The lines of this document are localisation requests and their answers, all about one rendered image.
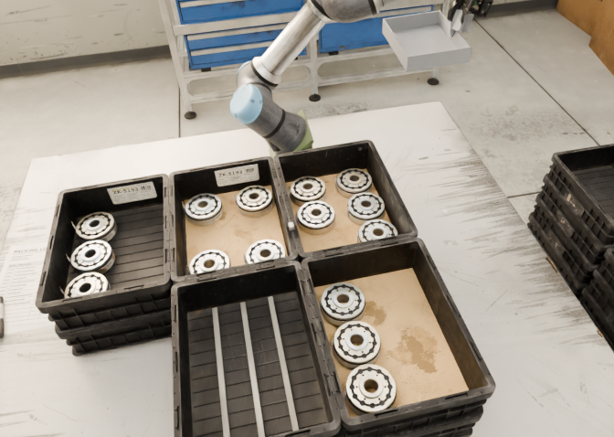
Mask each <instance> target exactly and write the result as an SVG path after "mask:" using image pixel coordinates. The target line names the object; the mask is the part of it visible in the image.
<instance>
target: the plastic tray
mask: <svg viewBox="0 0 614 437"><path fill-rule="evenodd" d="M382 33H383V35H384V36H385V38H386V40H387V42H388V43H389V45H390V46H391V48H392V49H393V50H394V52H395V54H396V55H397V57H398V59H399V61H400V62H401V64H402V65H403V67H404V69H405V70H406V72H408V71H413V70H420V69H431V68H437V67H443V66H449V65H455V64H461V63H467V62H470V56H471V46H470V44H469V43H468V42H467V41H466V40H465V39H464V37H463V36H462V35H461V34H460V33H459V31H457V30H455V32H454V34H453V37H450V32H449V20H448V19H447V17H445V16H444V15H443V14H442V13H441V12H440V10H439V11H433V12H427V13H420V14H414V15H407V16H395V17H389V18H383V31H382Z"/></svg>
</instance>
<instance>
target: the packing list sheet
mask: <svg viewBox="0 0 614 437"><path fill-rule="evenodd" d="M47 246H48V243H47V242H44V243H36V244H27V245H13V246H11V247H10V250H9V252H8V254H6V256H5V263H4V266H3V269H2V271H1V273H0V296H3V298H4V325H5V335H7V334H12V333H16V332H21V331H26V330H30V329H35V328H39V327H44V326H50V325H54V324H55V322H50V321H49V320H48V314H41V313H40V312H39V311H38V309H37V308H36V306H35V302H36V298H37V289H38V286H39V281H40V276H41V273H42V268H43V263H44V259H45V255H46V250H47Z"/></svg>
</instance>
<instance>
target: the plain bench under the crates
mask: <svg viewBox="0 0 614 437"><path fill-rule="evenodd" d="M307 121H308V124H309V127H310V130H311V133H312V138H313V140H314V142H313V144H312V148H317V147H323V146H329V145H335V144H345V143H351V142H356V141H362V140H370V141H372V142H373V143H374V145H375V147H376V150H377V151H378V153H379V155H380V157H381V159H382V160H383V162H384V164H385V166H386V169H387V171H388V173H389V174H390V176H391V178H392V180H393V182H394V184H395V186H396V188H397V191H398V193H399V195H400V196H401V198H402V200H403V202H404V204H405V206H406V208H407V210H408V212H409V214H410V216H411V217H412V219H413V221H414V223H415V225H416V227H417V229H418V238H421V239H422V240H423V241H424V243H425V245H426V247H427V249H428V251H429V254H430V256H431V258H432V260H433V261H434V262H435V264H436V266H437V268H438V270H439V273H440V275H441V277H442V279H443V281H444V282H445V284H446V286H447V288H448V290H449V292H450V295H451V297H452V299H453V301H454V303H455V304H456V306H457V308H458V310H459V312H460V314H461V316H462V318H463V320H464V322H465V324H466V326H467V327H468V329H469V331H470V333H471V336H472V338H473V340H474V342H475V344H476V346H477V347H478V349H479V351H480V353H481V355H482V358H483V360H484V362H485V363H486V365H487V367H488V369H489V370H490V372H491V374H492V377H493V379H494V381H495V384H496V388H495V391H494V393H493V394H492V396H491V397H490V398H489V399H487V401H486V403H485V404H484V405H482V406H483V415H482V417H481V419H480V420H479V421H477V422H476V424H475V426H474V427H472V428H473V433H472V435H471V436H470V437H614V351H613V350H612V348H611V347H610V345H609V344H608V342H607V341H606V339H605V338H604V336H603V335H602V334H601V333H600V332H599V330H598V328H597V327H596V325H595V324H594V322H593V321H592V320H591V318H590V317H589V315H588V313H587V312H586V310H585V309H584V307H583V306H582V305H581V303H580V302H579V300H578V299H577V298H576V296H575V295H574V294H573V292H572V291H571V289H570V288H569V286H568V285H567V283H566V282H565V280H564V279H563V277H562V276H561V274H560V273H559V271H558V270H557V269H556V267H555V265H554V264H553V263H552V262H551V260H550V259H549V258H548V256H547V255H546V253H545V251H544V250H543V248H542V247H541V246H540V244H539V243H538V241H537V240H536V238H535V236H534V235H533V234H532V232H531V231H530V229H529V228H528V227H527V226H526V224H525V223H524V221H523V220H522V218H521V217H520V215H519V214H518V212H517V211H516V210H515V208H514V207H513V205H512V203H511V202H510V200H509V199H508V198H507V196H506V195H505V194H504V193H503V191H502V189H501V188H500V187H499V185H498V184H497V182H496V181H495V179H494V178H493V176H492V175H491V173H490V172H489V170H488V169H487V167H486V166H485V164H484V163H483V162H482V160H481V158H480V157H479V156H478V155H477V153H476V152H475V151H474V149H473V148H472V146H471V144H470V143H469V141H468V140H467V139H466V137H465V136H464V134H463V133H462V131H461V129H460V128H459V127H458V125H457V124H456V123H455V122H454V120H453V119H452V117H451V116H450V114H449V113H448V111H447V110H446V108H445V107H444V105H443V104H442V103H441V101H430V102H423V103H417V104H410V105H404V106H397V107H391V108H385V109H378V110H372V111H365V112H353V113H347V114H340V115H334V116H327V117H321V118H314V119H308V120H307ZM269 149H270V148H269V145H268V144H267V142H266V141H265V139H264V138H262V137H261V136H260V135H258V134H257V133H255V132H254V131H252V130H251V129H249V128H244V129H237V130H231V131H224V132H218V133H206V134H200V135H193V136H187V137H180V138H174V139H167V140H161V141H154V142H148V143H141V144H129V145H123V146H116V147H110V148H103V149H97V150H90V151H84V152H77V153H71V154H64V155H52V156H46V157H39V158H33V159H31V162H30V165H29V168H28V170H27V173H26V178H25V181H24V184H23V186H22V189H21V192H20V195H19V198H18V200H17V203H16V208H15V211H14V214H13V217H12V219H11V222H10V225H9V228H8V231H7V233H6V236H5V241H4V244H3V247H2V249H1V252H0V273H1V271H2V269H3V266H4V263H5V256H6V254H8V252H9V250H10V247H11V246H13V245H27V244H36V243H44V242H48V238H49V234H50V230H51V225H52V221H53V217H54V212H55V208H56V204H57V199H58V193H59V192H60V191H62V190H64V189H69V188H74V187H84V186H90V185H96V184H102V183H108V182H113V181H119V180H124V179H130V178H136V177H141V176H151V175H157V174H167V175H168V177H169V175H170V174H171V173H172V172H174V171H179V170H185V169H190V168H196V167H201V166H207V165H218V164H224V163H229V162H235V161H240V160H246V159H251V158H257V157H262V156H270V152H269ZM71 351H72V346H68V345H67V344H66V339H65V340H63V339H60V338H59V337H58V335H57V334H56V333H55V325H50V326H44V327H39V328H35V329H30V330H26V331H21V332H16V333H12V334H7V335H4V337H3V338H0V437H174V398H173V354H172V337H169V338H165V339H160V340H155V341H151V342H146V343H141V344H137V345H132V346H125V347H120V348H115V349H111V350H106V351H101V352H97V353H92V354H88V355H84V356H79V357H75V356H73V355H72V353H71Z"/></svg>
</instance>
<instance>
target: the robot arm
mask: <svg viewBox="0 0 614 437"><path fill-rule="evenodd" d="M396 1H398V0H307V2H306V4H305V5H304V6H303V7H302V9H301V10H300V11H299V12H298V13H297V15H296V16H295V17H294V18H293V19H292V21H291V22H290V23H289V24H288V25H287V26H286V27H285V28H284V29H283V31H282V32H281V33H280V35H279V36H278V37H277V38H276V39H275V41H274V42H273V43H272V44H271V45H270V47H269V48H268V49H267V50H266V52H265V53H264V54H263V55H262V56H261V57H255V58H254V59H253V60H252V61H248V62H246V63H244V64H243V65H242V66H241V67H240V68H239V70H238V75H237V90H236V91H235V93H234V95H233V97H232V98H233V99H232V100H231V102H230V111H231V113H232V115H233V116H234V117H235V118H236V119H237V120H238V121H239V122H240V123H243V124H245V125H246V126H248V128H249V129H251V130H252V131H254V132H255V133H257V134H258V135H260V136H261V137H262V138H264V139H265V141H266V142H267V144H268V145H269V147H270V148H271V150H272V151H273V152H274V153H275V154H277V155H278V154H284V153H289V152H293V151H294V150H295V149H296V148H297V147H298V146H299V144H300V143H301V142H302V139H303V138H304V135H305V134H306V130H307V122H306V121H305V120H304V119H303V118H302V117H301V116H300V115H298V114H295V113H291V112H286V111H284V110H283V109H282V108H281V107H280V106H279V105H278V104H277V103H275V102H274V101H273V99H272V92H273V90H274V89H275V88H276V87H277V86H278V85H279V84H280V82H281V73H282V72H283V71H284V70H286V69H287V68H288V66H289V65H290V64H291V63H292V62H293V61H294V60H295V58H296V57H297V56H298V55H299V54H300V53H301V52H302V50H303V49H304V48H305V47H306V46H307V45H308V44H309V42H310V41H311V40H312V39H313V38H314V37H315V35H316V34H317V33H318V32H319V31H320V30H321V29H322V28H323V26H324V25H325V24H326V23H327V22H328V21H337V22H340V23H352V22H356V21H360V20H363V19H366V18H369V17H370V16H374V15H376V14H378V13H379V11H380V9H381V8H382V7H384V6H386V5H390V4H392V3H394V2H396ZM492 2H493V0H454V1H453V3H452V5H451V7H450V17H449V21H450V22H449V32H450V37H453V34H454V32H455V30H457V31H459V33H460V34H461V33H462V32H463V31H465V32H468V33H470V32H471V31H472V23H471V21H472V19H473V17H474V16H475V15H476V16H480V17H482V16H484V17H486V16H487V14H488V12H489V10H490V8H491V5H492ZM488 4H490V6H489V8H488V10H487V12H486V13H485V10H486V8H487V6H488ZM461 8H462V9H463V12H462V10H461Z"/></svg>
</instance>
